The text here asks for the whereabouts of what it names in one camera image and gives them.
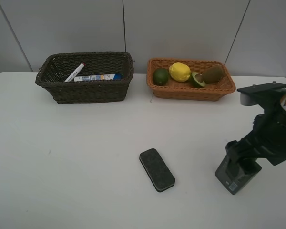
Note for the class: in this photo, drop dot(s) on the dark grey pump bottle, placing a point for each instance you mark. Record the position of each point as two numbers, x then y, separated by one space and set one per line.
232 187

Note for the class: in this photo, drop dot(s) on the halved avocado with pit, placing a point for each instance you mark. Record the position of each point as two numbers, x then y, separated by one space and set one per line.
197 80

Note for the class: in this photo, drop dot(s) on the white marker pen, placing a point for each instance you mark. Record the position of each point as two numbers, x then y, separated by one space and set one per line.
75 73

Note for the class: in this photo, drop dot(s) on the dark brown wicker basket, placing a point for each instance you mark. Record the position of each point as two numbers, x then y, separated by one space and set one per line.
54 72

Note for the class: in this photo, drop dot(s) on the green lime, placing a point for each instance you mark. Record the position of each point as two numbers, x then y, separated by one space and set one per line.
160 76

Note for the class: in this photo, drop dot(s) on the yellow lemon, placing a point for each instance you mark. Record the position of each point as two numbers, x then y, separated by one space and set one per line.
180 72

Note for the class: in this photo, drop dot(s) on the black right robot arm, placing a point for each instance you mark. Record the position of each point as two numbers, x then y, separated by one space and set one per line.
272 119

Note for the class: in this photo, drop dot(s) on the black whiteboard eraser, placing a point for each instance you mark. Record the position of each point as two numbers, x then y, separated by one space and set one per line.
157 170

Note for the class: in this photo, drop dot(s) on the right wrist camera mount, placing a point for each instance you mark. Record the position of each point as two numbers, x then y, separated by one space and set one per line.
262 94

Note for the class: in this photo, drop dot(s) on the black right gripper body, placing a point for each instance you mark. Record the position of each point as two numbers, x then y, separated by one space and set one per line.
269 145

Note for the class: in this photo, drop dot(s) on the orange wicker basket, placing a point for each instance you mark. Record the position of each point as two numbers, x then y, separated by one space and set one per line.
185 91

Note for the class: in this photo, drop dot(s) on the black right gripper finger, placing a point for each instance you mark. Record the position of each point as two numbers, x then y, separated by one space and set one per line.
249 165
232 170

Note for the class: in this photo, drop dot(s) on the blue capped white bottle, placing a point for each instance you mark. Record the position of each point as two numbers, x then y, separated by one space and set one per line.
100 77

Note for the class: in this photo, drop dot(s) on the brown kiwi fruit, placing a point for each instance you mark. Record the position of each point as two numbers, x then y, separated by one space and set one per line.
213 74

